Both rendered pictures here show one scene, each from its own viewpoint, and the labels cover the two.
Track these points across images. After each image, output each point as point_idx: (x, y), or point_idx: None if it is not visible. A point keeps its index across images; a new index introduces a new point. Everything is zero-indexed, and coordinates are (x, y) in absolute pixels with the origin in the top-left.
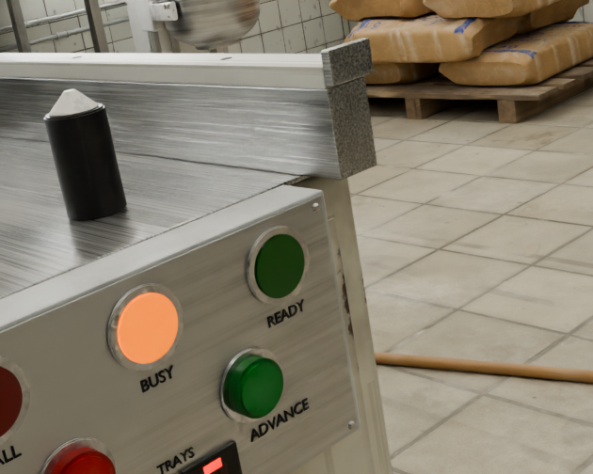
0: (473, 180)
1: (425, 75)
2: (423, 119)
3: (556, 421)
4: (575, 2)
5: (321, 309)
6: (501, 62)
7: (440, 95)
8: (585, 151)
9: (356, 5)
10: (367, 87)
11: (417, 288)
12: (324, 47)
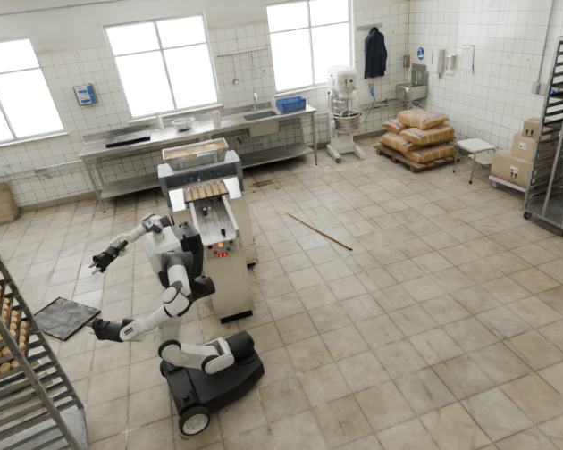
0: (382, 190)
1: None
2: (395, 163)
3: (334, 253)
4: (450, 137)
5: (234, 245)
6: (414, 155)
7: (399, 159)
8: (415, 189)
9: (388, 127)
10: (387, 149)
11: (341, 218)
12: None
